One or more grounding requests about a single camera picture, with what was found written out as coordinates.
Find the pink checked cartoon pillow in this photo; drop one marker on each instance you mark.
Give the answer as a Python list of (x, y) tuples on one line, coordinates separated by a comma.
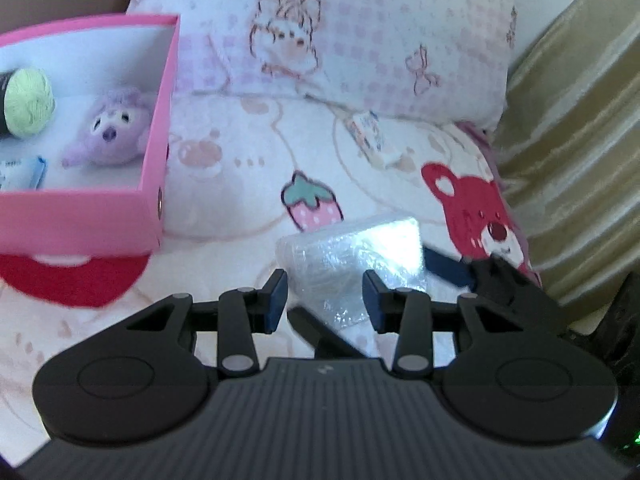
[(350, 25)]

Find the purple plush toy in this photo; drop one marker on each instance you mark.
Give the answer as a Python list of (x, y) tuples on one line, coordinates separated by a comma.
[(110, 127)]

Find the clear bubble wrap packet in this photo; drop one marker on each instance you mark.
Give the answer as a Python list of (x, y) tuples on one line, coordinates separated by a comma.
[(350, 255)]

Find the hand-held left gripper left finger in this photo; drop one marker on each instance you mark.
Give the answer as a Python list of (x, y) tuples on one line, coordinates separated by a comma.
[(276, 305)]

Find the bear and strawberry printed bedsheet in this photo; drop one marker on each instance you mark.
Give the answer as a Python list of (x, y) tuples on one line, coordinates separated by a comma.
[(225, 240)]

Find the golden satin curtain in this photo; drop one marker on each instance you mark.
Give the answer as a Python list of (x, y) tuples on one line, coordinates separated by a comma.
[(575, 135)]

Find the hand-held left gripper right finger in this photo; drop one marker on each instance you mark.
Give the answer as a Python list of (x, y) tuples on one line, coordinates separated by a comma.
[(372, 305)]

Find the green yarn ball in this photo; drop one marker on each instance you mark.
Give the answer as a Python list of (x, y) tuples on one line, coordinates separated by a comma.
[(30, 102)]

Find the pink cardboard box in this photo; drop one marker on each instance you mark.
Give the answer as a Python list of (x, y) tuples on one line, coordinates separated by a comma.
[(75, 220)]

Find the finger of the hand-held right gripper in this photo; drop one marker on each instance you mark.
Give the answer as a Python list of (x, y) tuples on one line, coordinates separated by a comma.
[(447, 269), (320, 332)]

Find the white printed tag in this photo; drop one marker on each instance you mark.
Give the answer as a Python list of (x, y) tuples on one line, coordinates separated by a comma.
[(370, 132)]

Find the wet wipes packet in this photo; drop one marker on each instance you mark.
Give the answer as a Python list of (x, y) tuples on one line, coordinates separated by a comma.
[(22, 174)]

